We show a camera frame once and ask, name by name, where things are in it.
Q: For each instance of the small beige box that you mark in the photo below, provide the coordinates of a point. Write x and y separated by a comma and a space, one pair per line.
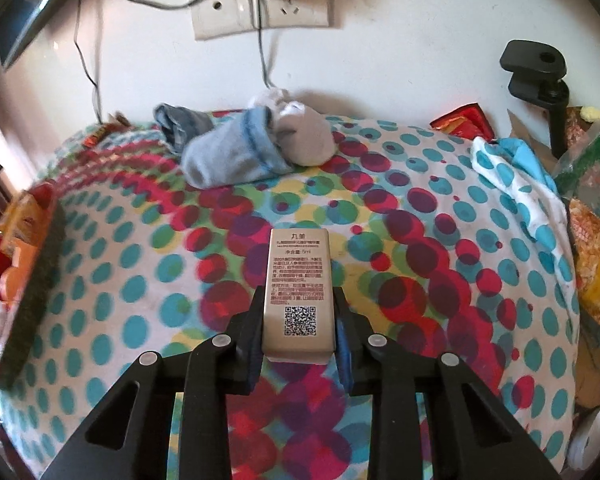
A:
297, 285

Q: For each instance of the red gold candy wrapper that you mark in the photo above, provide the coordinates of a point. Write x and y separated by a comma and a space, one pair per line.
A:
99, 136

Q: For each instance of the grey framed panel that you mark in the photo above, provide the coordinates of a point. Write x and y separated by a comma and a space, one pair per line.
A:
22, 25

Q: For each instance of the white tape roll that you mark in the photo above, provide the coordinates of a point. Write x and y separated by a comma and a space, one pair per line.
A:
587, 435

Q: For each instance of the white blank wall plate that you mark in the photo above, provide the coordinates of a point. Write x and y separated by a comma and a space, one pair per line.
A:
215, 15

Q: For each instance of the brown cardboard piece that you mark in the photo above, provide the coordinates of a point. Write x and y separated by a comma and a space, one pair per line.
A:
527, 137

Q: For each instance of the clear plastic bag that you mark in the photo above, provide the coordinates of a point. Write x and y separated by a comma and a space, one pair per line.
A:
587, 165

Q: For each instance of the blue striped rolled sock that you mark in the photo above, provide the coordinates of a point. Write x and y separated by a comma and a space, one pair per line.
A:
180, 122

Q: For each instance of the black desk clamp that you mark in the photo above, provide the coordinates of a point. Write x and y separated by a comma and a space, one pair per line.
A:
535, 65

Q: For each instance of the polka dot blanket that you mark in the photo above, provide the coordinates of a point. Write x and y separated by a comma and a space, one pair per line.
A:
430, 260

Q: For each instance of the round red tray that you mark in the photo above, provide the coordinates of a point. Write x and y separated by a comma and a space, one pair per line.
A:
27, 320

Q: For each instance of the brown paper scrap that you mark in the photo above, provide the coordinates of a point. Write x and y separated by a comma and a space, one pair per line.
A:
119, 120

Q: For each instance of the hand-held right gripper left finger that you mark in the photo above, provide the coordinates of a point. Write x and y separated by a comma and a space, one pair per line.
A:
254, 360

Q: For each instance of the light blue sock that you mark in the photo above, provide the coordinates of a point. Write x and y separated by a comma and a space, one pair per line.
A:
220, 160

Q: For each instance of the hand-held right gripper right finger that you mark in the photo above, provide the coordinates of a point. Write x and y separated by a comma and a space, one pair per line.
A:
344, 365

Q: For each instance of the yellow snack bag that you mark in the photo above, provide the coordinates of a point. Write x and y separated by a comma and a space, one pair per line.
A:
597, 260

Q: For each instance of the red snack packet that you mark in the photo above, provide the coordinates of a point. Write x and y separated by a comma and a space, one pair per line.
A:
462, 122

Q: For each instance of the white wall socket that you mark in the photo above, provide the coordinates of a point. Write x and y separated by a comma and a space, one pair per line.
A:
300, 10

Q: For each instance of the white sock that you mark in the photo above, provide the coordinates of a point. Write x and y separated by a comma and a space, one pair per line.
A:
305, 135

